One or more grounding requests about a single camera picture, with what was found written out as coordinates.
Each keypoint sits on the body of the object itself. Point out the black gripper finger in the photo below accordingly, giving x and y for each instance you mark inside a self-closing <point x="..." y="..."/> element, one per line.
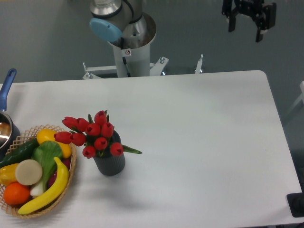
<point x="230" y="9"/>
<point x="264" y="16"/>

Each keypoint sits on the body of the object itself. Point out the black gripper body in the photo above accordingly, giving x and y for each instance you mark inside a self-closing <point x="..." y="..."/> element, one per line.
<point x="251" y="8"/>

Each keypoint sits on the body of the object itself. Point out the red tulip bouquet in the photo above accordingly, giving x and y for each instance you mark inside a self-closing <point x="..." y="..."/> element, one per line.
<point x="96" y="134"/>

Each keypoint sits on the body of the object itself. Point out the dark grey ribbed vase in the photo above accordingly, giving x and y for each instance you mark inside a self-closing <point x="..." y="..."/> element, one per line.
<point x="108" y="164"/>

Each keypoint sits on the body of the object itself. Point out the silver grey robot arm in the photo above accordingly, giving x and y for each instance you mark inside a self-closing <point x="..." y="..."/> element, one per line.
<point x="111" y="17"/>

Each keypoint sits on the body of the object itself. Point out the black device at edge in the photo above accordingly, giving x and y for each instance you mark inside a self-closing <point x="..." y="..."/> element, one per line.
<point x="296" y="204"/>

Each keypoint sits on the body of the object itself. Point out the yellow lemon squash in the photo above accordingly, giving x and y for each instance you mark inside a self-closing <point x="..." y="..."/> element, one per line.
<point x="48" y="135"/>

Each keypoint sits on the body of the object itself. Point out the purple red vegetable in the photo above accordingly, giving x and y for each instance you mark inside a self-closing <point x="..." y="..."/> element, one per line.
<point x="67" y="163"/>

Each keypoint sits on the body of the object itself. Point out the green bok choy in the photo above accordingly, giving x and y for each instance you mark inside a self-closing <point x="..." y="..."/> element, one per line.
<point x="44" y="155"/>

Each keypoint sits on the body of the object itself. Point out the woven wicker basket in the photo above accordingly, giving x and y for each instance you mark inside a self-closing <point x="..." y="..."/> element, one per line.
<point x="24" y="137"/>

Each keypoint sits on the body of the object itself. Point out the yellow banana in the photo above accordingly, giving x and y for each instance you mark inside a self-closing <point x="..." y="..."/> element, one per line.
<point x="51" y="194"/>

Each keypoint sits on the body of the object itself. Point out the dark green cucumber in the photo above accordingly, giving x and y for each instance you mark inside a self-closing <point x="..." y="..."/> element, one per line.
<point x="20" y="153"/>

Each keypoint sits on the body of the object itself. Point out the beige round disc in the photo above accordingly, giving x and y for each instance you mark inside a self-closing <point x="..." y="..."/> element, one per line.
<point x="28" y="172"/>

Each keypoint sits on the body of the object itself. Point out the yellow bell pepper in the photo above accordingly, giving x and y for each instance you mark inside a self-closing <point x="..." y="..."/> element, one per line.
<point x="7" y="174"/>

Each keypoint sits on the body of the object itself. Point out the orange fruit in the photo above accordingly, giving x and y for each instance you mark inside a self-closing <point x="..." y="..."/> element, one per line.
<point x="16" y="194"/>

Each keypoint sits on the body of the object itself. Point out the white frame at right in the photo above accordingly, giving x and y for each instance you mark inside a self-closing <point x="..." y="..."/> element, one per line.
<point x="295" y="107"/>

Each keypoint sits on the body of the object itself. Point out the blue handled saucepan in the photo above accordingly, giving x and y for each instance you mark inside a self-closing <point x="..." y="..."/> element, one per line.
<point x="8" y="130"/>

